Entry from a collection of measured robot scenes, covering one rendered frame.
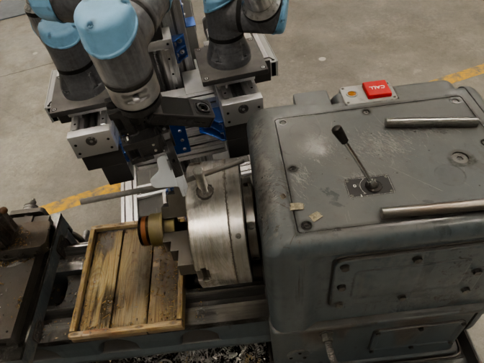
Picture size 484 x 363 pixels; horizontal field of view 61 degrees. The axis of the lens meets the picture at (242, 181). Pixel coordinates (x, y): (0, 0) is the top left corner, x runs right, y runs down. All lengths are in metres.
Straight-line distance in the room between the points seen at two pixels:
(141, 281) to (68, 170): 1.92
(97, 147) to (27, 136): 2.16
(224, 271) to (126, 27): 0.59
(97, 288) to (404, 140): 0.91
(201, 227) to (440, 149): 0.55
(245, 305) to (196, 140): 0.68
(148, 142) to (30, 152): 2.71
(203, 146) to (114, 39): 1.08
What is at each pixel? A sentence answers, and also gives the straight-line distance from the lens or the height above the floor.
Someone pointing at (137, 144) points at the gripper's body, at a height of 1.48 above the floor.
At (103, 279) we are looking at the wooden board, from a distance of 1.29.
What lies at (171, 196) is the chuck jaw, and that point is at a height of 1.16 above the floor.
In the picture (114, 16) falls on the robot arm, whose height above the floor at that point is 1.70.
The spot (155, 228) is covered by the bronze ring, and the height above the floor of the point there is 1.11.
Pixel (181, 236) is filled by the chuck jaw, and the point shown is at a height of 1.10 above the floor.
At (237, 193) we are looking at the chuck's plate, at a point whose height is 1.23.
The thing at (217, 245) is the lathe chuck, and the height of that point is 1.17.
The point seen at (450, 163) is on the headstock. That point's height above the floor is 1.25.
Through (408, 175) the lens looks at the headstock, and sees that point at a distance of 0.93.
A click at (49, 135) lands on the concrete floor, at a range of 3.45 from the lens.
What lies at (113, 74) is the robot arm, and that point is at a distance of 0.59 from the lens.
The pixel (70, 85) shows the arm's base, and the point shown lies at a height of 1.21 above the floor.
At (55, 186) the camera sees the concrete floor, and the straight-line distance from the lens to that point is 3.00.
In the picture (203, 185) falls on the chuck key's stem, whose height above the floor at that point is 1.27.
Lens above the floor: 1.91
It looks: 47 degrees down
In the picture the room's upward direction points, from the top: 8 degrees counter-clockwise
